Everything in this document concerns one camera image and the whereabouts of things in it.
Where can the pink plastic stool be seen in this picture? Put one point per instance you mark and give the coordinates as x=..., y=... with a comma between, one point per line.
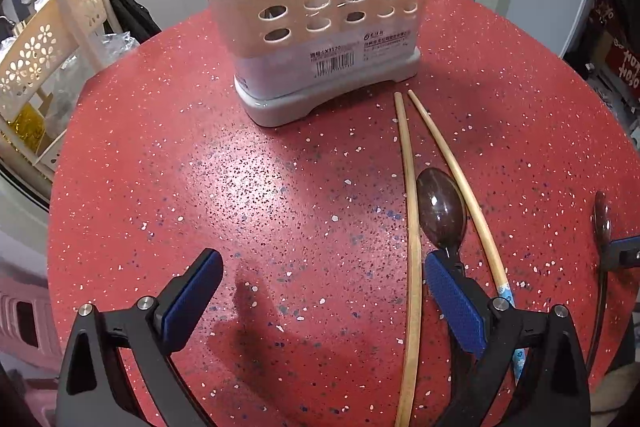
x=25, y=307

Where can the cream plastic basket cart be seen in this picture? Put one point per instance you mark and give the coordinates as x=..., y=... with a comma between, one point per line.
x=45, y=37

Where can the dark cloth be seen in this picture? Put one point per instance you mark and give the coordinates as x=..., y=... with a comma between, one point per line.
x=127, y=9

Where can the red hanging decoration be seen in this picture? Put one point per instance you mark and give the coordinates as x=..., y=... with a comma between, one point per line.
x=620, y=52

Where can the yellow oil bottle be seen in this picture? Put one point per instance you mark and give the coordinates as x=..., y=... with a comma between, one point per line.
x=27, y=124

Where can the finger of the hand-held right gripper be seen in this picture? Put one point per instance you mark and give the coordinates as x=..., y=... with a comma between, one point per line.
x=625, y=252

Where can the person's right forearm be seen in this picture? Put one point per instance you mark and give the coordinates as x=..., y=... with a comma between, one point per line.
x=625, y=394

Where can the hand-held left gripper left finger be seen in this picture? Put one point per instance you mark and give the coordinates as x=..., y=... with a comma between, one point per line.
x=192, y=302

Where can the wooden chopstick blue patterned end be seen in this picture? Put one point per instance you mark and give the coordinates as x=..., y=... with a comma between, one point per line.
x=470, y=202

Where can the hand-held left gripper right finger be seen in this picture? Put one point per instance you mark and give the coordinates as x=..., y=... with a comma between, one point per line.
x=455, y=304

